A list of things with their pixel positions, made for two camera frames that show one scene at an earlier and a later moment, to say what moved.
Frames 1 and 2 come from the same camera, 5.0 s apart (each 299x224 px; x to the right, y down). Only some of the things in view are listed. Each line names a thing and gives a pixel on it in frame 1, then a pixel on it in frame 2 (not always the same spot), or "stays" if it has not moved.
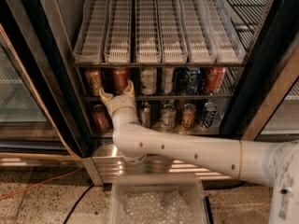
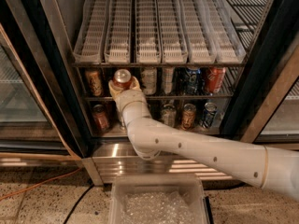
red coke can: x=120 y=78 stays
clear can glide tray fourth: x=172 y=26 stays
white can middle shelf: x=149 y=80 stays
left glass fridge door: x=31 y=136 stays
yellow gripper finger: x=129 y=90 to x=135 y=84
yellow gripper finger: x=106 y=97 to x=114 y=90
